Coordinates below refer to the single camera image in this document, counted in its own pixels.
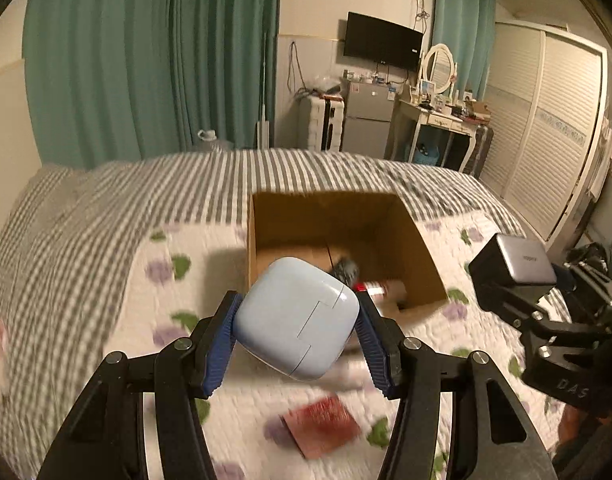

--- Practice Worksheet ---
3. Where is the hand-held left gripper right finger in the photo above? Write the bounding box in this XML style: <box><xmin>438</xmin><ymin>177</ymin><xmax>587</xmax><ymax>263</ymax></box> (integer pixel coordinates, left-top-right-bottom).
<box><xmin>355</xmin><ymin>292</ymin><xmax>559</xmax><ymax>480</ymax></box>

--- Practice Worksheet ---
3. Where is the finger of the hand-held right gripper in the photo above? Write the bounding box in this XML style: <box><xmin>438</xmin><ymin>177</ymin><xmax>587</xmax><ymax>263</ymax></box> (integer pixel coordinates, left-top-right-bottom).
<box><xmin>553</xmin><ymin>260</ymin><xmax>612</xmax><ymax>308</ymax></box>
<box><xmin>468</xmin><ymin>259</ymin><xmax>554</xmax><ymax>331</ymax></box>

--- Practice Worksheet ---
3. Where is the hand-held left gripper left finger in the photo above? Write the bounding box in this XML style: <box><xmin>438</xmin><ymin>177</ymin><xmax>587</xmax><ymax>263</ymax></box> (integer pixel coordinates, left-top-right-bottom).
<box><xmin>36</xmin><ymin>290</ymin><xmax>244</xmax><ymax>480</ymax></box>

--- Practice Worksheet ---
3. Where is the silver power adapter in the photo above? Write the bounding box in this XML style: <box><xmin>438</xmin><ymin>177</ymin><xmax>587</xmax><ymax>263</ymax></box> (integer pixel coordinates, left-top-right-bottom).
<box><xmin>492</xmin><ymin>232</ymin><xmax>558</xmax><ymax>286</ymax></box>

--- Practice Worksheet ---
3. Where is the light blue plastic case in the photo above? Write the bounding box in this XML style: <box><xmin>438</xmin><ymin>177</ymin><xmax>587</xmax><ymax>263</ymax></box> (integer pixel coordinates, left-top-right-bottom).
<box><xmin>233</xmin><ymin>256</ymin><xmax>362</xmax><ymax>381</ymax></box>

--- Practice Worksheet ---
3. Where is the brown cardboard box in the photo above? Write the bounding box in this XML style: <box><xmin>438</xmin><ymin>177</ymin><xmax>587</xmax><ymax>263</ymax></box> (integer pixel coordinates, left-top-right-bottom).
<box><xmin>247</xmin><ymin>191</ymin><xmax>448</xmax><ymax>333</ymax></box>

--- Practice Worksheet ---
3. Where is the person's right hand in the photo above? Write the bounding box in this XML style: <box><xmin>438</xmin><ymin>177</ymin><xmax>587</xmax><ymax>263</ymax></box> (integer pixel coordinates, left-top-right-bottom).
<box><xmin>553</xmin><ymin>402</ymin><xmax>609</xmax><ymax>471</ymax></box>

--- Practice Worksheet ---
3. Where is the dark cloth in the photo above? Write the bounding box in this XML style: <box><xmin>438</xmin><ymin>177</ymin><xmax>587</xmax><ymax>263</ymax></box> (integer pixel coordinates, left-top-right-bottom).
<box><xmin>568</xmin><ymin>241</ymin><xmax>612</xmax><ymax>286</ymax></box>

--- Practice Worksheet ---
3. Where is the red and white tube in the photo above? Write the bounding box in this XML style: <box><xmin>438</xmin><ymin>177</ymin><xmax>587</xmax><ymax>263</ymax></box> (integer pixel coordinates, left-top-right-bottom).
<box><xmin>353</xmin><ymin>280</ymin><xmax>408</xmax><ymax>307</ymax></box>

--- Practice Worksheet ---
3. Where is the floral quilted blanket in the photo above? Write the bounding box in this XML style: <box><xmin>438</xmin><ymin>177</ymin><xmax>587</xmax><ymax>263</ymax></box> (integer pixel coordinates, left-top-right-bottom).
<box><xmin>100</xmin><ymin>209</ymin><xmax>579</xmax><ymax>480</ymax></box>

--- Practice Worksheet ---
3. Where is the black object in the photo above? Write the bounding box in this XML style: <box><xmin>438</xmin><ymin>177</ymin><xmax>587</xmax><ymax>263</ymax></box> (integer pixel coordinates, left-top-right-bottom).
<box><xmin>331</xmin><ymin>257</ymin><xmax>360</xmax><ymax>287</ymax></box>

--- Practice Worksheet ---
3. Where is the red square packet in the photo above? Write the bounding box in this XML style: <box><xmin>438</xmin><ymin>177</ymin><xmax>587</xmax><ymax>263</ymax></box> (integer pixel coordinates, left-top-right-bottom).
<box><xmin>281</xmin><ymin>395</ymin><xmax>363</xmax><ymax>460</ymax></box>

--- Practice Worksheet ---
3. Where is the dark suitcase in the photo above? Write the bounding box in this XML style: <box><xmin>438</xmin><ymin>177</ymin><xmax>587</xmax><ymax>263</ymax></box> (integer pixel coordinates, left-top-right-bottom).
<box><xmin>467</xmin><ymin>124</ymin><xmax>495</xmax><ymax>179</ymax></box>

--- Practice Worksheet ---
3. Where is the white louvered wardrobe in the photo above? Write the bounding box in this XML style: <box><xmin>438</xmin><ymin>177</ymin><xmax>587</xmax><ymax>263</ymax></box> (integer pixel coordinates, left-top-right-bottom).
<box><xmin>478</xmin><ymin>20</ymin><xmax>610</xmax><ymax>244</ymax></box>

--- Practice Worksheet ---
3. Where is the grey striped bed sheet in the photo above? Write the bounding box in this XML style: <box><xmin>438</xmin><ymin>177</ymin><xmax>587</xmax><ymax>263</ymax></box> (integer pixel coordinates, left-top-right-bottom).
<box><xmin>0</xmin><ymin>147</ymin><xmax>529</xmax><ymax>480</ymax></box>

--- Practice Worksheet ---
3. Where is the white dressing table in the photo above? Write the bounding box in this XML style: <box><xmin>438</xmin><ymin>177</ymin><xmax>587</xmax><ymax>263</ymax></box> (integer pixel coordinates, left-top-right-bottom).
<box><xmin>385</xmin><ymin>98</ymin><xmax>481</xmax><ymax>175</ymax></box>

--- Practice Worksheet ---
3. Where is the clear water jug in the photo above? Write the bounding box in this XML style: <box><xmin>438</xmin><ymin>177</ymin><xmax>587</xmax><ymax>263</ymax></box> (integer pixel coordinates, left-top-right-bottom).
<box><xmin>196</xmin><ymin>129</ymin><xmax>233</xmax><ymax>154</ymax></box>

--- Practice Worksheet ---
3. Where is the grey refrigerator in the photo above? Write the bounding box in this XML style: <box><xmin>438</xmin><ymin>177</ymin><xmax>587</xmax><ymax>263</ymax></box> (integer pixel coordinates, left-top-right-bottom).
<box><xmin>342</xmin><ymin>80</ymin><xmax>400</xmax><ymax>162</ymax></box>

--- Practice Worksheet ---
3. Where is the oval white-framed mirror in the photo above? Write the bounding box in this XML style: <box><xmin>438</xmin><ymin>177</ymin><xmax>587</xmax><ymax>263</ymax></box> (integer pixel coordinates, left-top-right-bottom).
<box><xmin>419</xmin><ymin>43</ymin><xmax>458</xmax><ymax>96</ymax></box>

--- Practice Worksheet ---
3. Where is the white suitcase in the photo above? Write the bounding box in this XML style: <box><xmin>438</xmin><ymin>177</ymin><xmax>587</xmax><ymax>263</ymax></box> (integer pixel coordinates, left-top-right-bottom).
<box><xmin>305</xmin><ymin>95</ymin><xmax>347</xmax><ymax>152</ymax></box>

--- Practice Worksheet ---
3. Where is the narrow green curtain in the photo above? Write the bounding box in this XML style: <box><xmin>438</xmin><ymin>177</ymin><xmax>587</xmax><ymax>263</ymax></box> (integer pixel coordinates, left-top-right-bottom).
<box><xmin>431</xmin><ymin>0</ymin><xmax>498</xmax><ymax>102</ymax></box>

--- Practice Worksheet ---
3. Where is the wide green curtain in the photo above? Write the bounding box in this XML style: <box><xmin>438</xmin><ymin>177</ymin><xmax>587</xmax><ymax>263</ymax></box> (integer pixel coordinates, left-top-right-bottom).
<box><xmin>23</xmin><ymin>0</ymin><xmax>283</xmax><ymax>170</ymax></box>

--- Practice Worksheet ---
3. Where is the wall-mounted black television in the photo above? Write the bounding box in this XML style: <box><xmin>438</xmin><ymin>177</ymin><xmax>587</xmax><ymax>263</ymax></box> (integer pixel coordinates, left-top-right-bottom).
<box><xmin>343</xmin><ymin>11</ymin><xmax>425</xmax><ymax>72</ymax></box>

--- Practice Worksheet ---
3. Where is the hanging wall cable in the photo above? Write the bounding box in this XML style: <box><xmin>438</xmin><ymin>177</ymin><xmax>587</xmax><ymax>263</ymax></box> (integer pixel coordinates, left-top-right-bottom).
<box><xmin>287</xmin><ymin>39</ymin><xmax>309</xmax><ymax>98</ymax></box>

